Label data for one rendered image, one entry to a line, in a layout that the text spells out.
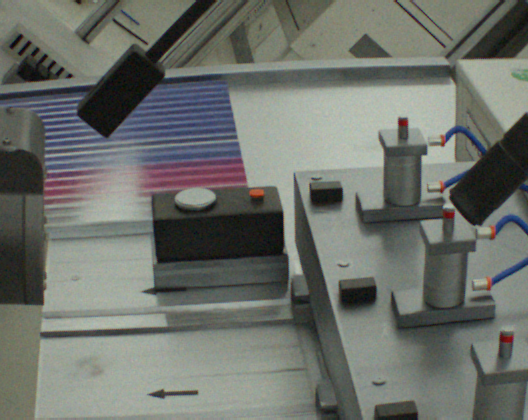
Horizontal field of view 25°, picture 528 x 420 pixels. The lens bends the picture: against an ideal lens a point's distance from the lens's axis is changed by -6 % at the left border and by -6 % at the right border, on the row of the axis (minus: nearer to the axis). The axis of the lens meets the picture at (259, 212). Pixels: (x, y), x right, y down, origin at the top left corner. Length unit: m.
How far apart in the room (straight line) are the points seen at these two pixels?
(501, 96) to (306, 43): 1.06
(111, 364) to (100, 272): 0.11
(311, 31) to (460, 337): 1.30
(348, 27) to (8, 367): 0.81
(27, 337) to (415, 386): 1.56
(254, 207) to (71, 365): 0.15
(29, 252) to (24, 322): 1.64
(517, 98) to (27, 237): 0.47
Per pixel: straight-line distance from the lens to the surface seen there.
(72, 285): 0.77
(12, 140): 0.43
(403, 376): 0.57
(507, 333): 0.49
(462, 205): 0.44
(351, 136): 0.95
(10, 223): 0.43
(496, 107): 0.81
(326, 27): 1.86
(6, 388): 2.14
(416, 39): 1.90
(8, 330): 2.08
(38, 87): 1.05
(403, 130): 0.69
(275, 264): 0.75
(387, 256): 0.66
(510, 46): 1.11
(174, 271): 0.75
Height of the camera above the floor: 1.31
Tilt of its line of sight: 16 degrees down
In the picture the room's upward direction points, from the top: 45 degrees clockwise
